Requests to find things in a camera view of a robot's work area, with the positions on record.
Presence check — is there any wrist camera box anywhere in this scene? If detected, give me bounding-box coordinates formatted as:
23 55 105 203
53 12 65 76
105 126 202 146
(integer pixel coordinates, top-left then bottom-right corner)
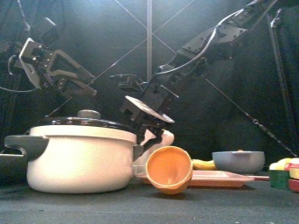
110 73 147 94
31 17 62 46

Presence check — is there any white toy cooking pot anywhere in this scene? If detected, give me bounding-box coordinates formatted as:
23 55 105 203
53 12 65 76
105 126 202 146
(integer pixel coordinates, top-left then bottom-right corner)
5 124 146 194

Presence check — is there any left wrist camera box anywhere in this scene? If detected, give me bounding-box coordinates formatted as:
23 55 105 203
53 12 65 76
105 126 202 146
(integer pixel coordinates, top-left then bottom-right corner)
31 17 62 46

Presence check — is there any black frame side strut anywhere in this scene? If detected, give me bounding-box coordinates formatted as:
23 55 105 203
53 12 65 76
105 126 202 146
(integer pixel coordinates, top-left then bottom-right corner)
266 8 299 152

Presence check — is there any red toy stick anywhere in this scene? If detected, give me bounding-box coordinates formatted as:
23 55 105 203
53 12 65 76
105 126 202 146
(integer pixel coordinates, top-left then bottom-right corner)
249 174 272 181

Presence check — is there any pale yellow toy piece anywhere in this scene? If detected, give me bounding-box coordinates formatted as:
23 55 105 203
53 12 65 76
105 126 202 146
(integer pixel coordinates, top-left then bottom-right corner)
269 157 296 172

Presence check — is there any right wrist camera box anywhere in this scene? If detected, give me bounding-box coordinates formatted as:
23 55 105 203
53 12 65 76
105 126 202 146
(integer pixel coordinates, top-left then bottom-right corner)
110 73 147 94

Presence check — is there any yellow toy fruit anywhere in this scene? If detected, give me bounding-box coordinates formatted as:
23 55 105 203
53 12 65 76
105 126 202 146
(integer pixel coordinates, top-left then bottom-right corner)
191 158 219 172

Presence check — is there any yellow toy block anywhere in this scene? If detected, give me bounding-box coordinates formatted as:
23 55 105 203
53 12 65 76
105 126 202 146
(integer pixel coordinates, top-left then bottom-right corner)
289 167 299 180

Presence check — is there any red toy block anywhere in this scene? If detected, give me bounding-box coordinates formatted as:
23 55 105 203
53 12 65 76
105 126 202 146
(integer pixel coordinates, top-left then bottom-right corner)
288 178 299 193

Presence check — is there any black pot lid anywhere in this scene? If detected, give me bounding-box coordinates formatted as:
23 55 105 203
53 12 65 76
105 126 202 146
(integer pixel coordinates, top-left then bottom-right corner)
37 108 137 134

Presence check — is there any orange plastic cup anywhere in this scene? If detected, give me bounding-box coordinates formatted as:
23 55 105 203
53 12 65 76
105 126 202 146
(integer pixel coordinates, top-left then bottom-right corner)
145 145 195 195

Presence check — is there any grey-blue bowl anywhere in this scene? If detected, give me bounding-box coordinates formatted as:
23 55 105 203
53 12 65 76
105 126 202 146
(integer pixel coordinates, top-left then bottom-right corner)
211 150 267 175

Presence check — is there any pink rectangular plate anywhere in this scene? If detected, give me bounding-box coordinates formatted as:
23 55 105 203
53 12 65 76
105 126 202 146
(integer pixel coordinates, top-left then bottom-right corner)
134 170 257 188

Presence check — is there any vertical metal frame pole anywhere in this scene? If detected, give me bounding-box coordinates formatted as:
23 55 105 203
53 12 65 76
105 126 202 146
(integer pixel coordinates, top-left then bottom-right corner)
146 0 155 83

